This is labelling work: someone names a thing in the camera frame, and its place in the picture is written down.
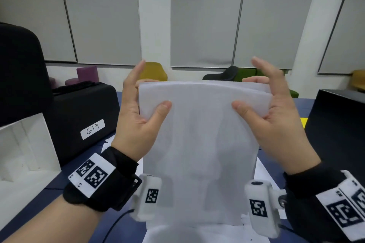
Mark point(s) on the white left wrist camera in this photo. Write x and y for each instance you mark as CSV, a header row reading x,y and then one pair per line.
x,y
144,211

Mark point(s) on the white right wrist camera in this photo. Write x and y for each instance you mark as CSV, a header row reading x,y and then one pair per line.
x,y
265,225

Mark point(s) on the tall purple stool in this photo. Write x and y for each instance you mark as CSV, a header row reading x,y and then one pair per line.
x,y
87,74

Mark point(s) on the neat white paper sheaf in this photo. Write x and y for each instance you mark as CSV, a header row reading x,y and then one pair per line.
x,y
205,126

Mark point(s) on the person's left hand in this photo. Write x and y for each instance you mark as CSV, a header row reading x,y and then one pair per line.
x,y
131,134

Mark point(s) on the pile of white papers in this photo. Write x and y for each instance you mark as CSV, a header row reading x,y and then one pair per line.
x,y
199,235

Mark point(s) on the green sofa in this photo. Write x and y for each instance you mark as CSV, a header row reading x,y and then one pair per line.
x,y
245,74

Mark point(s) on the person's right hand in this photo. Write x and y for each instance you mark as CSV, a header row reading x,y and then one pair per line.
x,y
285,137

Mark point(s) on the black fabric bag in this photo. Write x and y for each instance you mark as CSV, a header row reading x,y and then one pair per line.
x,y
336,131

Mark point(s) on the black case with white label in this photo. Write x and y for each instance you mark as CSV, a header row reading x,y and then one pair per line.
x,y
85,106

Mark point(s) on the yellow folder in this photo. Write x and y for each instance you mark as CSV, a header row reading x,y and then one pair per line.
x,y
303,123

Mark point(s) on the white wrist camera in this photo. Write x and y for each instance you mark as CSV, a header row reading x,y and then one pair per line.
x,y
144,211
265,225

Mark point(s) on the black armchair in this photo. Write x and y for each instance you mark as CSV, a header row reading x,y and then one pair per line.
x,y
225,74

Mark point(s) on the grey roller blind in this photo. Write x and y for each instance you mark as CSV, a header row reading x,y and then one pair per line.
x,y
205,15
34,12
273,15
346,37
102,15

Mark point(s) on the open white box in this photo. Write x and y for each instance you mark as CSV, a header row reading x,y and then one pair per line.
x,y
22,160

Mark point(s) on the large black carrying case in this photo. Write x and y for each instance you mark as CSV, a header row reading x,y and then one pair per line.
x,y
22,80

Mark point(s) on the low purple stool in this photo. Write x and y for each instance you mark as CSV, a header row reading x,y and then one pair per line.
x,y
52,82
71,82

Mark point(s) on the yellow armchair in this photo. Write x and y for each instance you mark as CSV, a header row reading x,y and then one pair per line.
x,y
155,70
359,79

